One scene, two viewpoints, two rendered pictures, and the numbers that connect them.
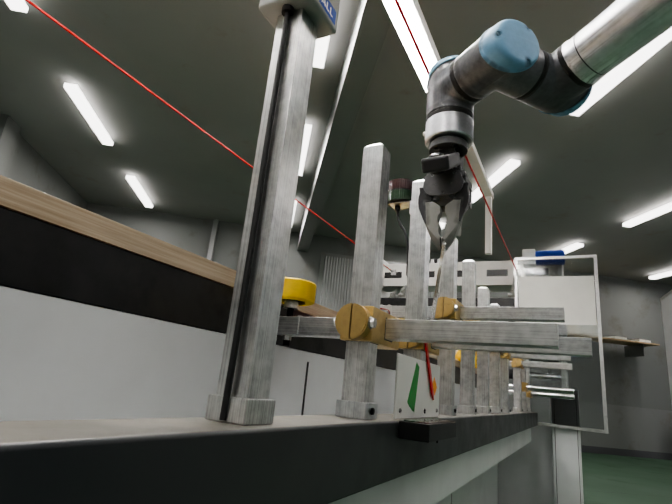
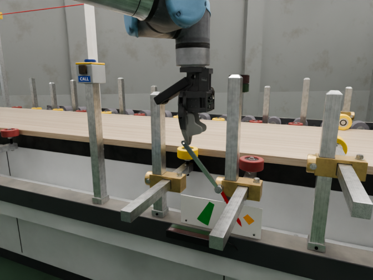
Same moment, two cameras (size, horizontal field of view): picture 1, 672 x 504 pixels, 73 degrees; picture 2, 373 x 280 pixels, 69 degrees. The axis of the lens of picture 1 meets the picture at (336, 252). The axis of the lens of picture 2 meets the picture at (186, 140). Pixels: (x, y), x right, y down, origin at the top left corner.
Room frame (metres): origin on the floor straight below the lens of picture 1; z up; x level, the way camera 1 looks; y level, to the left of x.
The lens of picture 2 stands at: (0.68, -0.94, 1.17)
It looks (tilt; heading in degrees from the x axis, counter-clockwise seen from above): 13 degrees down; 84
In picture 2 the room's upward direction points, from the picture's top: straight up
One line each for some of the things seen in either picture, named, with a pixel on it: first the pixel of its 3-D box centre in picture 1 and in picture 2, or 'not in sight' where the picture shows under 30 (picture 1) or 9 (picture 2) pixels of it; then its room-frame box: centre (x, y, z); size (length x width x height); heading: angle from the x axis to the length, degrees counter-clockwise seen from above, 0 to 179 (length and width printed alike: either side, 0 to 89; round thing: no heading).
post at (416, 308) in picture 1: (417, 290); (232, 156); (0.90, -0.17, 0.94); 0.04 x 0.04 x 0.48; 62
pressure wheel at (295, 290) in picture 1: (290, 312); (187, 161); (0.79, 0.07, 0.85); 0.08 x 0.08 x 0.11
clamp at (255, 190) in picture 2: (417, 338); (238, 186); (0.92, -0.18, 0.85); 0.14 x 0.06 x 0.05; 152
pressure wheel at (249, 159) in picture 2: not in sight; (250, 173); (0.98, -0.09, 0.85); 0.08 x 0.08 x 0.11
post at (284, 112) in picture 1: (271, 195); (96, 145); (0.45, 0.07, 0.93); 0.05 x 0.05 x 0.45; 62
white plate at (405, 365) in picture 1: (420, 388); (218, 216); (0.86, -0.18, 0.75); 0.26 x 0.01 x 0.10; 152
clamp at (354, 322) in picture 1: (369, 327); (165, 180); (0.70, -0.06, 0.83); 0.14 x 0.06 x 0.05; 152
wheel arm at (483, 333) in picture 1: (398, 331); (164, 186); (0.69, -0.11, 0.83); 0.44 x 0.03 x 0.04; 62
